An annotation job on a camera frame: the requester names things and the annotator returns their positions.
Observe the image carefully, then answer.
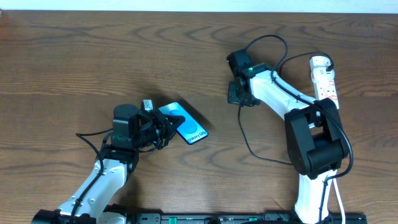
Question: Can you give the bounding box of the black left camera cable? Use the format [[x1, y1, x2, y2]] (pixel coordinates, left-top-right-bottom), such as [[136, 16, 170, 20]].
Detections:
[[67, 128, 113, 224]]

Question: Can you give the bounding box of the black USB charging cable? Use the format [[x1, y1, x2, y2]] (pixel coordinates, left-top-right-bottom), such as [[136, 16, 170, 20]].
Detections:
[[237, 51, 335, 166]]

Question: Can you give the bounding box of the white power strip cord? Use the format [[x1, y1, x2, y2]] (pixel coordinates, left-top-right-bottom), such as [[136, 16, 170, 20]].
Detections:
[[331, 177, 346, 224]]

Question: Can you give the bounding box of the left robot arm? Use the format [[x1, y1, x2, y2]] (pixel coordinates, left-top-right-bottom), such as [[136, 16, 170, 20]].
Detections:
[[32, 100, 186, 223]]

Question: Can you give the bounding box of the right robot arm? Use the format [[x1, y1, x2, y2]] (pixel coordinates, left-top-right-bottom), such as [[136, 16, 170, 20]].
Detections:
[[226, 49, 353, 223]]

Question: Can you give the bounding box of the blue Galaxy smartphone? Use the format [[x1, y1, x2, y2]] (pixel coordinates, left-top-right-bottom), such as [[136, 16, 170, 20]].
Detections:
[[159, 102, 208, 145]]

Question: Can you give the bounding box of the white USB charger adapter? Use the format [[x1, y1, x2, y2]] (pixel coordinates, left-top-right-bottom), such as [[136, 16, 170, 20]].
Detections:
[[310, 55, 331, 70]]

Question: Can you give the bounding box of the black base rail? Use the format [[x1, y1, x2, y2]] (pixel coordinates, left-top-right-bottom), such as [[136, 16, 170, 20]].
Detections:
[[105, 212, 368, 224]]

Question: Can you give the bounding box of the white power strip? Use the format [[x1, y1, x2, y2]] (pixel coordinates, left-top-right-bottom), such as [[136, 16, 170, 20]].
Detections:
[[311, 67, 340, 109]]

